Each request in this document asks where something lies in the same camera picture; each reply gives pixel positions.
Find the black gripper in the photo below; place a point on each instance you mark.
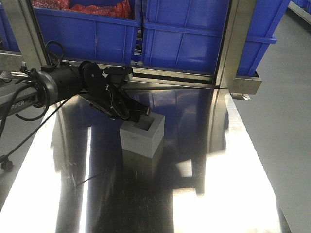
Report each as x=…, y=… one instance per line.
x=107, y=98

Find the gray square hollow base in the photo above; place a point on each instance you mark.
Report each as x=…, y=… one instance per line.
x=143, y=137

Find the robot arm black silver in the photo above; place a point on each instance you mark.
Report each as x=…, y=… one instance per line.
x=51, y=85

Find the blue plastic bin centre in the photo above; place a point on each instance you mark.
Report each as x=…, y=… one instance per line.
x=187, y=34

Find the blue bin with red contents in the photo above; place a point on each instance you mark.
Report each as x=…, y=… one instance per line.
x=92, y=37

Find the blue bin far left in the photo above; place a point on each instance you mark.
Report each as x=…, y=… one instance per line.
x=6, y=33

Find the red mesh bag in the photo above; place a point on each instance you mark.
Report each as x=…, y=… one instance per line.
x=120, y=10

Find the black caster wheel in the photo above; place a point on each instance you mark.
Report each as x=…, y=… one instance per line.
x=5, y=163

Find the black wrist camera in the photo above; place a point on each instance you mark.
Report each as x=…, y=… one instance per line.
x=117, y=75

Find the stainless steel rack frame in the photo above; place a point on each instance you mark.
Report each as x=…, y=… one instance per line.
x=23, y=22

